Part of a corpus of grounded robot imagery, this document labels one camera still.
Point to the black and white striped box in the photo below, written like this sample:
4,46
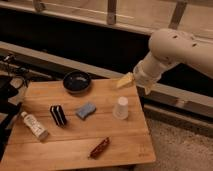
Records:
58,115

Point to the dark ceramic bowl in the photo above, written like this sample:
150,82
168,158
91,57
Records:
76,82

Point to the white tube bottle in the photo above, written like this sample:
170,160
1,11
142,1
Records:
35,126

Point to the red brown pocket knife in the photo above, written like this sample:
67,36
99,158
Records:
99,149

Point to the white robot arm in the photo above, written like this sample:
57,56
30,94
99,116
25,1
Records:
167,49

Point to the wooden board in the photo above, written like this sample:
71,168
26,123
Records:
68,147

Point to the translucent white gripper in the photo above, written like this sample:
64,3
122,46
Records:
147,73

